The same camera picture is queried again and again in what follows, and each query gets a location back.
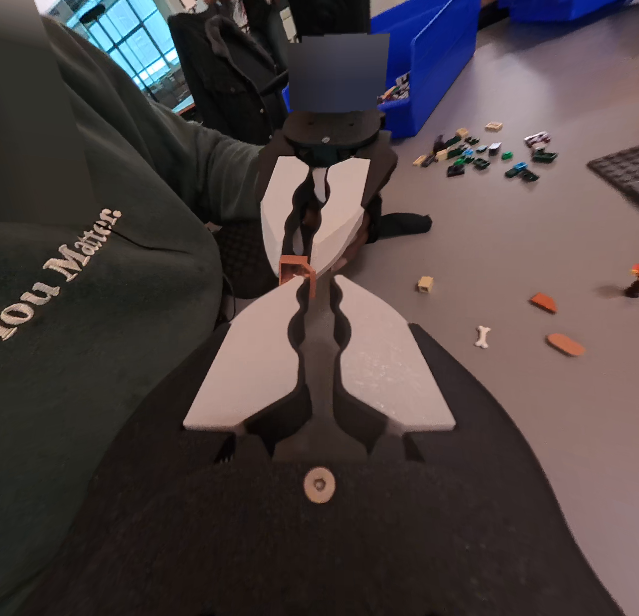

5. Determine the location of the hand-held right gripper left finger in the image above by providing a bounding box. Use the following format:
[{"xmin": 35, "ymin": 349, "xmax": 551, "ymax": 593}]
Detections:
[{"xmin": 183, "ymin": 275, "xmax": 314, "ymax": 458}]

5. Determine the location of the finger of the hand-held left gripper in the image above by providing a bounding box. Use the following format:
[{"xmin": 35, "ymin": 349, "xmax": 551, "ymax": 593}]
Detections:
[
  {"xmin": 302, "ymin": 157, "xmax": 372, "ymax": 280},
  {"xmin": 260, "ymin": 155, "xmax": 313, "ymax": 278}
]

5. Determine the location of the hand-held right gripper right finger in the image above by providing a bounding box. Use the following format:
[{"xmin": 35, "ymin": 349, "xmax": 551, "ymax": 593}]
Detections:
[{"xmin": 329, "ymin": 275, "xmax": 456, "ymax": 456}]

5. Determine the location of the brown toy chest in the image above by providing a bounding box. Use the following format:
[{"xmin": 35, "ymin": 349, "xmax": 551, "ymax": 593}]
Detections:
[{"xmin": 278, "ymin": 254, "xmax": 316, "ymax": 302}]

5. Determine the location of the pile of small toy bricks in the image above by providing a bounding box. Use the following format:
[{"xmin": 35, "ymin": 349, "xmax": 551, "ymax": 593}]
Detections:
[
  {"xmin": 377, "ymin": 72, "xmax": 411, "ymax": 103},
  {"xmin": 412, "ymin": 122, "xmax": 559, "ymax": 183}
]

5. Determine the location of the brown oval toy tile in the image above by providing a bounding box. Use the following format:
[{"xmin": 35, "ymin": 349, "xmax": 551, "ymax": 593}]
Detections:
[{"xmin": 545, "ymin": 333, "xmax": 586, "ymax": 358}]

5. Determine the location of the person's left forearm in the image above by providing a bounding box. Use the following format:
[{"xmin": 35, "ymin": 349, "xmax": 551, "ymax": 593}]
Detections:
[{"xmin": 50, "ymin": 22, "xmax": 265, "ymax": 223}]

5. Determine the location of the grey desk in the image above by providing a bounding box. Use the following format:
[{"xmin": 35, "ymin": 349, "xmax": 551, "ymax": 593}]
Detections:
[{"xmin": 215, "ymin": 7, "xmax": 639, "ymax": 616}]

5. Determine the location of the person's left hand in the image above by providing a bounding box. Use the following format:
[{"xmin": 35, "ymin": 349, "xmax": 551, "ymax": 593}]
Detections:
[{"xmin": 331, "ymin": 212, "xmax": 372, "ymax": 273}]

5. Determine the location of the black honeycomb armrest pad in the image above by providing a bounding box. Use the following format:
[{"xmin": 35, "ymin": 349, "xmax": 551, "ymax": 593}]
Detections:
[{"xmin": 212, "ymin": 219, "xmax": 280, "ymax": 300}]

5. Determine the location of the dark cloth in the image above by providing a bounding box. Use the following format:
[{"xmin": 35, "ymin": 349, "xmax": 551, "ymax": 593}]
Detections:
[{"xmin": 167, "ymin": 12, "xmax": 290, "ymax": 145}]

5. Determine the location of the grey toy brick building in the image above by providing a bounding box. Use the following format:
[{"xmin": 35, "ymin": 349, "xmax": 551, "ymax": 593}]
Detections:
[{"xmin": 586, "ymin": 146, "xmax": 639, "ymax": 208}]

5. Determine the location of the black earphone cable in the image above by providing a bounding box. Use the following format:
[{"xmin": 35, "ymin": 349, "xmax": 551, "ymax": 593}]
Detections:
[{"xmin": 215, "ymin": 272, "xmax": 239, "ymax": 327}]

